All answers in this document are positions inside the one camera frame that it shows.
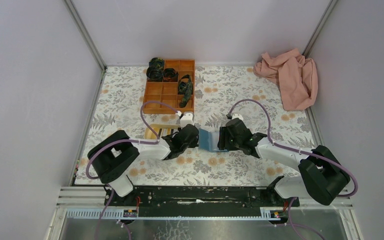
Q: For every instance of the cards in beige tray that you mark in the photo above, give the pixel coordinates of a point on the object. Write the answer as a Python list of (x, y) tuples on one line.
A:
[(162, 132)]

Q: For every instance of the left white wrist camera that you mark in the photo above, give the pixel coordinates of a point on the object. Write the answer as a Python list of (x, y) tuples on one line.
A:
[(185, 118)]

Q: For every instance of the floral patterned table mat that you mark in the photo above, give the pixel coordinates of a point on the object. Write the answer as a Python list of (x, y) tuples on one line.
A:
[(217, 89)]

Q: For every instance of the beige oval tray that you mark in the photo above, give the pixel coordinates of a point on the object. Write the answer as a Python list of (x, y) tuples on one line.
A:
[(149, 135)]

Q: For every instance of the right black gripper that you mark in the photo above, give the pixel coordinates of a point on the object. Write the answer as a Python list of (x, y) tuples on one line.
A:
[(224, 134)]

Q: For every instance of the dark rolled belt outside box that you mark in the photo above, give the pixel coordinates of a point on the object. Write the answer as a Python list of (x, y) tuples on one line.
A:
[(156, 63)]

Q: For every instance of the dark rolled belt top-left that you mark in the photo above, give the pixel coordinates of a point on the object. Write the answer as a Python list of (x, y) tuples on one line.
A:
[(154, 74)]

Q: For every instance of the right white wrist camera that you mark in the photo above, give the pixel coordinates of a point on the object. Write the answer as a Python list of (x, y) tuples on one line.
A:
[(231, 116)]

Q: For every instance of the orange compartment organizer box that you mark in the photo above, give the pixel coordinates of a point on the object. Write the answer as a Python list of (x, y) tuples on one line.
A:
[(160, 97)]

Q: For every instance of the pink crumpled cloth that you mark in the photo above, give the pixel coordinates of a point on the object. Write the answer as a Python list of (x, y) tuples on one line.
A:
[(295, 75)]

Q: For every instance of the blue leather card holder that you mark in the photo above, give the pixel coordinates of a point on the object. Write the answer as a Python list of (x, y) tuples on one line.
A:
[(208, 141)]

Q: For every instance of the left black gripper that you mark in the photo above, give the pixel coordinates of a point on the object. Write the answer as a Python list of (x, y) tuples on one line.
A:
[(193, 144)]

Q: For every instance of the dark rolled belt middle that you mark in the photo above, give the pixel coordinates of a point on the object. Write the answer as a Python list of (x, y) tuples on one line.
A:
[(170, 75)]

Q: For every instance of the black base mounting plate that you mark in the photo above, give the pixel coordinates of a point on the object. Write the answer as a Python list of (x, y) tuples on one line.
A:
[(201, 201)]

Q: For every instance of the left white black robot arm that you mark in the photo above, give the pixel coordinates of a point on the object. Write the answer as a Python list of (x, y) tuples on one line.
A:
[(109, 160)]

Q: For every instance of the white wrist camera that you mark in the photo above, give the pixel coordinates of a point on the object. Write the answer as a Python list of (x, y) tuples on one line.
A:
[(231, 116), (185, 118)]

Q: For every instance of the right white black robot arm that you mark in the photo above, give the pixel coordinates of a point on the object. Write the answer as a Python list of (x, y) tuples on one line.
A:
[(320, 176)]

